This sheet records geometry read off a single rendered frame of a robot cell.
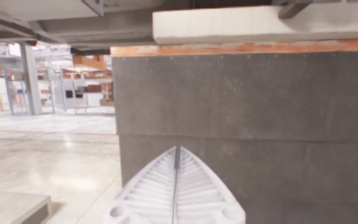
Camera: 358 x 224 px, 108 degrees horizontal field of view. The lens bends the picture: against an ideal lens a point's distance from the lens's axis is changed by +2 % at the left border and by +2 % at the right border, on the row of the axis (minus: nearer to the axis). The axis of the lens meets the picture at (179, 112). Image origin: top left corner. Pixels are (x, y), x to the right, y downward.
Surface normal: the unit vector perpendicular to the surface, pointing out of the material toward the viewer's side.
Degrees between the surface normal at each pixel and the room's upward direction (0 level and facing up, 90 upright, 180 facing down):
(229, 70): 90
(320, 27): 90
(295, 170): 90
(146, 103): 90
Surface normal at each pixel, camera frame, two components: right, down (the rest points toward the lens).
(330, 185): -0.10, 0.14
